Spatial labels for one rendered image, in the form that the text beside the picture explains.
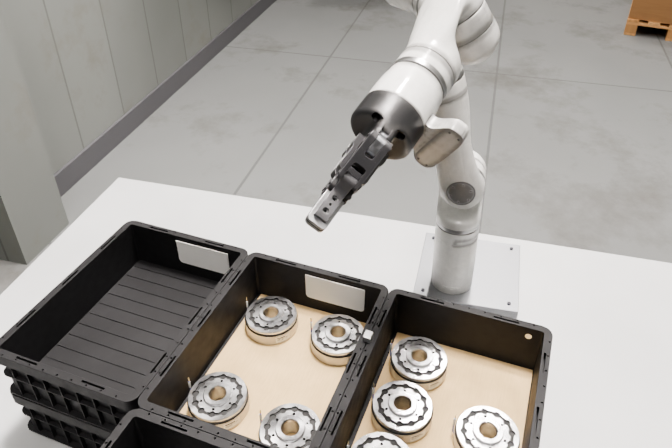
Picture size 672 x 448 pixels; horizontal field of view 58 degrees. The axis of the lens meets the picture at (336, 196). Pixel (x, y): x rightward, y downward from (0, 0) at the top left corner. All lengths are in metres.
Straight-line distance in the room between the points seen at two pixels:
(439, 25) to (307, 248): 1.01
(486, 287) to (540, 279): 0.22
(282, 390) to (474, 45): 0.69
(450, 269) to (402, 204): 1.67
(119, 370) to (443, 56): 0.84
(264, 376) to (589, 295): 0.83
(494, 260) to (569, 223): 1.58
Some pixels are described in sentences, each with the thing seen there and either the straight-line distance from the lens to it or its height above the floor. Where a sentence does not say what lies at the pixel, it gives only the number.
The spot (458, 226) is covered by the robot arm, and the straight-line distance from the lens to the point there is 1.28.
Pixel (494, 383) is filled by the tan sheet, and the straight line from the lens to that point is 1.19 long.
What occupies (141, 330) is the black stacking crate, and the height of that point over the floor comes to 0.83.
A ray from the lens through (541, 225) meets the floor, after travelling 3.00.
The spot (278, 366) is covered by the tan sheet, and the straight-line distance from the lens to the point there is 1.19.
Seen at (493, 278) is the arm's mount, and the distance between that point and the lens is 1.46.
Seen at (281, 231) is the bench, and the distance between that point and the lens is 1.69.
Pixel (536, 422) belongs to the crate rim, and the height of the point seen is 0.92.
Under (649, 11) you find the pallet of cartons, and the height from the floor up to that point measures 0.20.
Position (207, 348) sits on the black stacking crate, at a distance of 1.19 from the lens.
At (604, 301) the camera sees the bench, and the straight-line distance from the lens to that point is 1.61.
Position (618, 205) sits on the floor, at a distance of 3.28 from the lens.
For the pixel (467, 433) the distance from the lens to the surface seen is 1.08.
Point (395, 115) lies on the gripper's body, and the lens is 0.64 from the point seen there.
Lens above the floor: 1.74
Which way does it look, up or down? 35 degrees down
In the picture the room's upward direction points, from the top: straight up
